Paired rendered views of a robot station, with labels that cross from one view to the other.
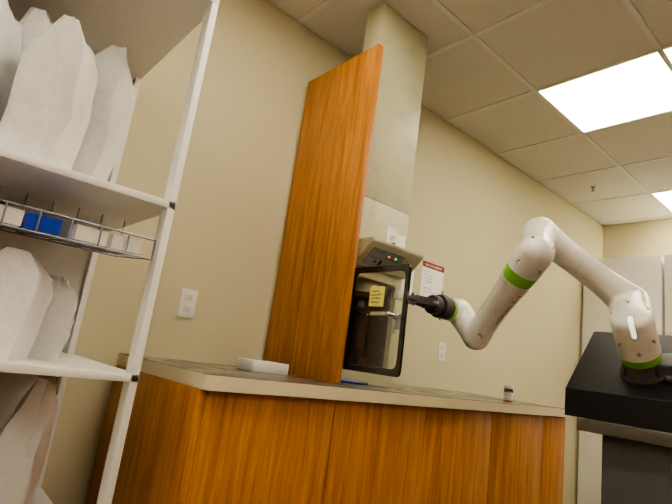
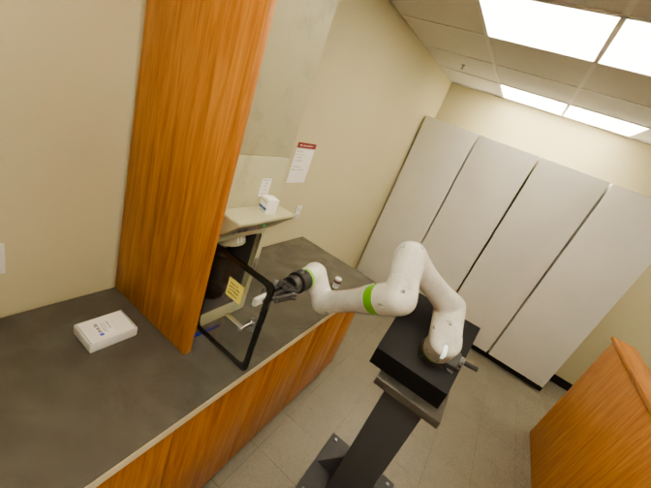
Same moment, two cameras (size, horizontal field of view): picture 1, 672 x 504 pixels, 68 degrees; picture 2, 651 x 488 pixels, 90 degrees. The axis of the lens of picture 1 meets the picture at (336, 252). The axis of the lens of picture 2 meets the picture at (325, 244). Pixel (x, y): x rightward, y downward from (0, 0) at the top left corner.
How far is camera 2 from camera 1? 1.30 m
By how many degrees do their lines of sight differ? 43
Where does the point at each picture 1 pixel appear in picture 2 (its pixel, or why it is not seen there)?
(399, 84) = not seen: outside the picture
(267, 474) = not seen: outside the picture
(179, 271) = not seen: outside the picture
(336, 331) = (188, 314)
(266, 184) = (94, 81)
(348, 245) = (206, 235)
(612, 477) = (383, 407)
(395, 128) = (294, 45)
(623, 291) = (450, 310)
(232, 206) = (35, 124)
